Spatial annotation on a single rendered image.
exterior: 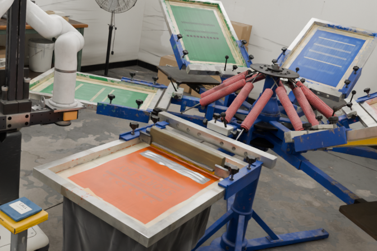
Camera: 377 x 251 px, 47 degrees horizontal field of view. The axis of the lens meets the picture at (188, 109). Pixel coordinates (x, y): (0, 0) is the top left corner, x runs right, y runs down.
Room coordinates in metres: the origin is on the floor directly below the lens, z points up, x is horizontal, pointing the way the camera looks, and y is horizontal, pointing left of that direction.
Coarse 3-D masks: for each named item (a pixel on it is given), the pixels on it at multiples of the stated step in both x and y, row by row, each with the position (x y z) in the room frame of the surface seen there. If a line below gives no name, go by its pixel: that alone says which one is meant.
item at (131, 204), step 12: (192, 168) 1.76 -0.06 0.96; (180, 180) 1.63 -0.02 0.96; (192, 180) 1.64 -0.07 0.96; (216, 180) 1.68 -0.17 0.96; (120, 192) 1.45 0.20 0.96; (180, 192) 1.53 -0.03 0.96; (192, 192) 1.54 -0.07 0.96; (120, 204) 1.36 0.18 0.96; (132, 204) 1.38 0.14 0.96; (144, 204) 1.39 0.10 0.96; (156, 204) 1.41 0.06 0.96; (168, 204) 1.42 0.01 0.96; (132, 216) 1.30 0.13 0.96; (144, 216) 1.32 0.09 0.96; (156, 216) 1.33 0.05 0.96
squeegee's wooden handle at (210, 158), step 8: (152, 128) 1.90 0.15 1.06; (152, 136) 1.90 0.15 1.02; (160, 136) 1.87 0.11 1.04; (168, 136) 1.85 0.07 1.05; (176, 136) 1.85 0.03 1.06; (160, 144) 1.87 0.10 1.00; (168, 144) 1.84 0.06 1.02; (176, 144) 1.82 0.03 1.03; (184, 144) 1.80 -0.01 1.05; (192, 144) 1.79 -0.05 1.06; (184, 152) 1.79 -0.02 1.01; (192, 152) 1.77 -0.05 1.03; (200, 152) 1.75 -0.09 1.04; (208, 152) 1.73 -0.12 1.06; (200, 160) 1.75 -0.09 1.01; (208, 160) 1.73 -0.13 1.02; (216, 160) 1.71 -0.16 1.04; (224, 160) 1.71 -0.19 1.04
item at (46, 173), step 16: (112, 144) 1.79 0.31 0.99; (128, 144) 1.86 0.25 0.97; (64, 160) 1.56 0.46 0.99; (80, 160) 1.61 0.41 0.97; (240, 160) 1.86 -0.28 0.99; (48, 176) 1.41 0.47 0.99; (64, 192) 1.36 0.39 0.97; (80, 192) 1.34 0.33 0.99; (208, 192) 1.50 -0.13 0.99; (224, 192) 1.56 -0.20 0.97; (96, 208) 1.27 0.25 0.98; (112, 208) 1.28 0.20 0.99; (192, 208) 1.37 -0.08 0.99; (112, 224) 1.23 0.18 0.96; (128, 224) 1.20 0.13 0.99; (160, 224) 1.23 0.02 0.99; (176, 224) 1.28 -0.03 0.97; (144, 240) 1.16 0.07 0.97
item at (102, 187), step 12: (132, 156) 1.77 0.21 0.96; (168, 156) 1.84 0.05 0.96; (96, 168) 1.60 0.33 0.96; (108, 168) 1.62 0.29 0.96; (156, 168) 1.70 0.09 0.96; (168, 168) 1.72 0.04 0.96; (72, 180) 1.47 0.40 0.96; (84, 180) 1.49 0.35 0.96; (96, 180) 1.50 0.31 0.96; (108, 180) 1.52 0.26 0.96; (96, 192) 1.42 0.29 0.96; (108, 192) 1.43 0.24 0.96
